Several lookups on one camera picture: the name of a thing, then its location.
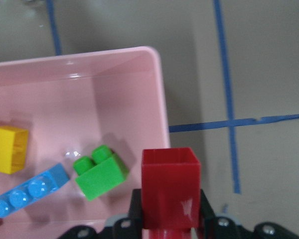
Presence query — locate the yellow block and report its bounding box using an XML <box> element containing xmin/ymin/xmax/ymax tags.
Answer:
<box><xmin>0</xmin><ymin>125</ymin><xmax>28</xmax><ymax>175</ymax></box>

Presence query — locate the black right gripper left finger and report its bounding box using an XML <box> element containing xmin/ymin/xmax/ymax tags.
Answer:
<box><xmin>113</xmin><ymin>189</ymin><xmax>143</xmax><ymax>239</ymax></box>

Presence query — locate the blue long block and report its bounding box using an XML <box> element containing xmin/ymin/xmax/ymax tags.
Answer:
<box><xmin>0</xmin><ymin>163</ymin><xmax>70</xmax><ymax>219</ymax></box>

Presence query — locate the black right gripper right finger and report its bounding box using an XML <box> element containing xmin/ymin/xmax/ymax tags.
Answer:
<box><xmin>198</xmin><ymin>189</ymin><xmax>242</xmax><ymax>239</ymax></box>

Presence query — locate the red block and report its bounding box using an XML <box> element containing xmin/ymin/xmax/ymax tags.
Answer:
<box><xmin>141</xmin><ymin>147</ymin><xmax>201</xmax><ymax>239</ymax></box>

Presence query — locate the green block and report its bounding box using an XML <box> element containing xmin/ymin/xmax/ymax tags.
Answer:
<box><xmin>73</xmin><ymin>144</ymin><xmax>129</xmax><ymax>201</ymax></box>

